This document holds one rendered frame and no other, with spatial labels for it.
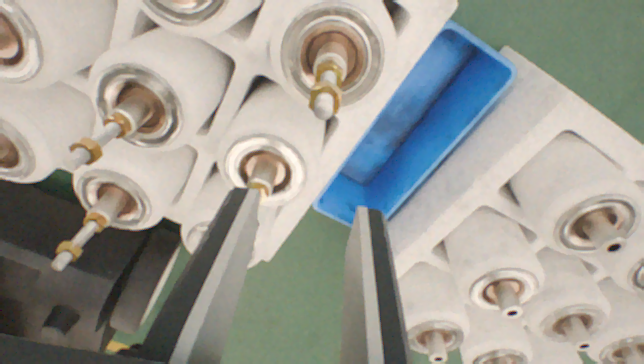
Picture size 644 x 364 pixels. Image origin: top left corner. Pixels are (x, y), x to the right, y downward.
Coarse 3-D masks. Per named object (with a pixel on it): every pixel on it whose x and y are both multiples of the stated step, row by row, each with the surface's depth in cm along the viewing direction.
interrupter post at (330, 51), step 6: (330, 42) 25; (324, 48) 24; (330, 48) 23; (336, 48) 23; (342, 48) 24; (318, 54) 23; (324, 54) 22; (330, 54) 22; (336, 54) 22; (342, 54) 23; (318, 60) 22; (324, 60) 22; (336, 60) 22; (342, 60) 22; (342, 66) 23
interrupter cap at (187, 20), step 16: (144, 0) 23; (160, 0) 23; (176, 0) 23; (192, 0) 23; (208, 0) 23; (224, 0) 23; (160, 16) 24; (176, 16) 24; (192, 16) 24; (208, 16) 24
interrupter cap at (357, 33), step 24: (312, 24) 24; (336, 24) 24; (360, 24) 24; (288, 48) 25; (312, 48) 25; (360, 48) 24; (288, 72) 26; (312, 72) 26; (360, 72) 25; (360, 96) 26
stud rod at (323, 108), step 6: (324, 72) 21; (330, 72) 21; (324, 78) 20; (330, 78) 20; (336, 78) 21; (318, 96) 18; (324, 96) 18; (330, 96) 18; (318, 102) 17; (324, 102) 17; (330, 102) 18; (318, 108) 17; (324, 108) 17; (330, 108) 17; (318, 114) 17; (324, 114) 17; (330, 114) 17
